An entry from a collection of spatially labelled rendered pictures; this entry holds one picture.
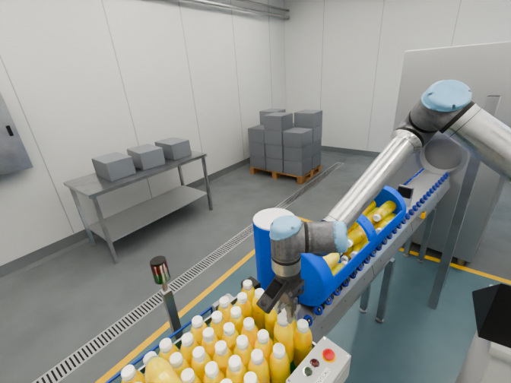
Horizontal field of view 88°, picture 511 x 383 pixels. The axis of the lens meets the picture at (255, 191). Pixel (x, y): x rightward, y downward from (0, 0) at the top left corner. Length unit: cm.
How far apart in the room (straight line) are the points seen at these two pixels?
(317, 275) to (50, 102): 345
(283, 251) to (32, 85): 346
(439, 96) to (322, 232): 55
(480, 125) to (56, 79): 378
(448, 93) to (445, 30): 500
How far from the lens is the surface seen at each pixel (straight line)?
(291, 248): 76
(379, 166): 101
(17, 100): 382
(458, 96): 102
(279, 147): 488
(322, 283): 114
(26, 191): 392
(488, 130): 103
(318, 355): 100
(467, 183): 226
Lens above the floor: 193
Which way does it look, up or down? 25 degrees down
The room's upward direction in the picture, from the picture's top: 4 degrees counter-clockwise
